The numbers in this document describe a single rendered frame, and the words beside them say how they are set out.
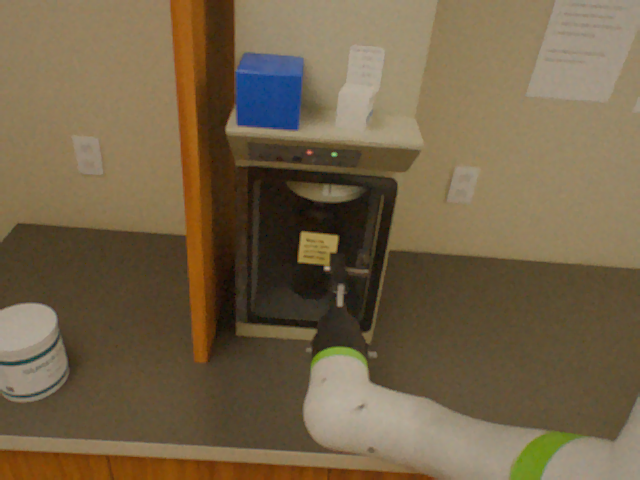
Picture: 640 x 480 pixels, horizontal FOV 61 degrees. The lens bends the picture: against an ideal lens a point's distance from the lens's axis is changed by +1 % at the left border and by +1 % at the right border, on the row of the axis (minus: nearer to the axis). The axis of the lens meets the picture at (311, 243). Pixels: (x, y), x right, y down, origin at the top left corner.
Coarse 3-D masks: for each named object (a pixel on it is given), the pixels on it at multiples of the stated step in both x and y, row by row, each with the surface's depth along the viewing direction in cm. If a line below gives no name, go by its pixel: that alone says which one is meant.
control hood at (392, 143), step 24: (312, 120) 91; (384, 120) 93; (408, 120) 94; (240, 144) 90; (288, 144) 89; (312, 144) 88; (336, 144) 87; (360, 144) 87; (384, 144) 87; (408, 144) 86; (360, 168) 98; (384, 168) 98; (408, 168) 97
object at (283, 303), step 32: (256, 192) 104; (288, 192) 104; (320, 192) 103; (352, 192) 103; (384, 192) 103; (256, 224) 108; (288, 224) 108; (320, 224) 107; (352, 224) 107; (384, 224) 107; (256, 256) 113; (288, 256) 112; (352, 256) 112; (384, 256) 111; (256, 288) 117; (288, 288) 117; (320, 288) 117; (352, 288) 117; (256, 320) 123; (288, 320) 123
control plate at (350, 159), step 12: (252, 144) 90; (264, 144) 89; (252, 156) 96; (276, 156) 95; (288, 156) 94; (300, 156) 94; (312, 156) 93; (324, 156) 93; (336, 156) 93; (348, 156) 92
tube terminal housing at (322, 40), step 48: (240, 0) 85; (288, 0) 85; (336, 0) 85; (384, 0) 85; (432, 0) 85; (240, 48) 90; (288, 48) 89; (336, 48) 89; (336, 96) 94; (384, 96) 94; (288, 336) 127
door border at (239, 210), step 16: (240, 176) 102; (240, 192) 104; (240, 208) 106; (240, 224) 108; (240, 240) 110; (240, 256) 113; (240, 272) 115; (240, 288) 118; (240, 304) 120; (240, 320) 123
